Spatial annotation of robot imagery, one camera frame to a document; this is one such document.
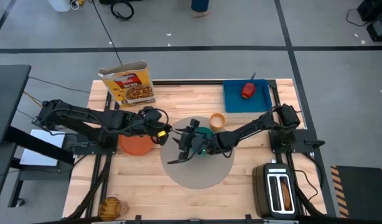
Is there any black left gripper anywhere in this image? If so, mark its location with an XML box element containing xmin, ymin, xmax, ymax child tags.
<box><xmin>137</xmin><ymin>105</ymin><xmax>174</xmax><ymax>146</ymax></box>

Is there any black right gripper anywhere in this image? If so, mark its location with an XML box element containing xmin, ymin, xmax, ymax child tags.
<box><xmin>167</xmin><ymin>118</ymin><xmax>217</xmax><ymax>165</ymax></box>

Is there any teal bowl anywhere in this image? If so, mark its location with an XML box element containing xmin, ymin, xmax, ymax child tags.
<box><xmin>190</xmin><ymin>126</ymin><xmax>216</xmax><ymax>156</ymax></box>

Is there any orange plate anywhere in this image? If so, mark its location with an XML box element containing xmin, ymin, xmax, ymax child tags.
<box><xmin>118</xmin><ymin>134</ymin><xmax>155</xmax><ymax>156</ymax></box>

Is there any yellow cereal box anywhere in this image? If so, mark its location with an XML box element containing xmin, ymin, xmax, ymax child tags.
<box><xmin>97</xmin><ymin>60</ymin><xmax>157</xmax><ymax>109</ymax></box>

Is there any blue cutting board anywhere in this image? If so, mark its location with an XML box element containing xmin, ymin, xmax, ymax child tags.
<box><xmin>223</xmin><ymin>79</ymin><xmax>273</xmax><ymax>113</ymax></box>

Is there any red bell pepper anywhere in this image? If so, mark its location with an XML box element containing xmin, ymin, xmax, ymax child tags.
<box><xmin>241</xmin><ymin>82</ymin><xmax>257</xmax><ymax>100</ymax></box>

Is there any round grey placemat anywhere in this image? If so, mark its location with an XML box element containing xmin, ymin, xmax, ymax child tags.
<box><xmin>160</xmin><ymin>116</ymin><xmax>235</xmax><ymax>190</ymax></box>

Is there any orange cup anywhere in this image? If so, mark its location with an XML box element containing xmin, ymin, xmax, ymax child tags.
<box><xmin>209</xmin><ymin>112</ymin><xmax>226</xmax><ymax>131</ymax></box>

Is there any black toaster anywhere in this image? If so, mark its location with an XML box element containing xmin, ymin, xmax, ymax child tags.
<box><xmin>251</xmin><ymin>162</ymin><xmax>298</xmax><ymax>219</ymax></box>

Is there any amber drinking glass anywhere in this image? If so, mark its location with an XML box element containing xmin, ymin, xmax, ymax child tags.
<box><xmin>97</xmin><ymin>196</ymin><xmax>129</xmax><ymax>222</ymax></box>

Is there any toast slice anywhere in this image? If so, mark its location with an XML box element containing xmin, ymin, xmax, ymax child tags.
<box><xmin>279</xmin><ymin>180</ymin><xmax>292</xmax><ymax>211</ymax></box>

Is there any black desk stand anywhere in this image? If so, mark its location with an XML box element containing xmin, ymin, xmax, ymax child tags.
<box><xmin>4</xmin><ymin>126</ymin><xmax>76</xmax><ymax>208</ymax></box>

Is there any white sheet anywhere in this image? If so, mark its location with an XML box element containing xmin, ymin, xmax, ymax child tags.
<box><xmin>19</xmin><ymin>129</ymin><xmax>67</xmax><ymax>167</ymax></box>

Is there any person's foot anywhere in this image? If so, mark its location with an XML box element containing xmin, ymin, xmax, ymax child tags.
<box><xmin>190</xmin><ymin>0</ymin><xmax>211</xmax><ymax>18</ymax></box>

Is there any black desk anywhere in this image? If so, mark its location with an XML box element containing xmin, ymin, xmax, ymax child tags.
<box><xmin>0</xmin><ymin>64</ymin><xmax>32</xmax><ymax>146</ymax></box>

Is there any black hazard-striped mat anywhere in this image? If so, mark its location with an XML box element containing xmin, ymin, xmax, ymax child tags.
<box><xmin>330</xmin><ymin>165</ymin><xmax>382</xmax><ymax>218</ymax></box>

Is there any black equipment case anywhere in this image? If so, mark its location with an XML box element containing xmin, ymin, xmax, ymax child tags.
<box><xmin>357</xmin><ymin>0</ymin><xmax>382</xmax><ymax>43</ymax></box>

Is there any black metal table frame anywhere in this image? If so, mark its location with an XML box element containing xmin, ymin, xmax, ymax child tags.
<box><xmin>66</xmin><ymin>79</ymin><xmax>327</xmax><ymax>224</ymax></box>

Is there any black floor cable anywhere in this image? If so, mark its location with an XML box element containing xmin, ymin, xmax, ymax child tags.
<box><xmin>91</xmin><ymin>0</ymin><xmax>123</xmax><ymax>65</ymax></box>

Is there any coiled black cable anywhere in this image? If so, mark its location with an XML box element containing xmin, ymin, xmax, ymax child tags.
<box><xmin>109</xmin><ymin>1</ymin><xmax>135</xmax><ymax>22</ymax></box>

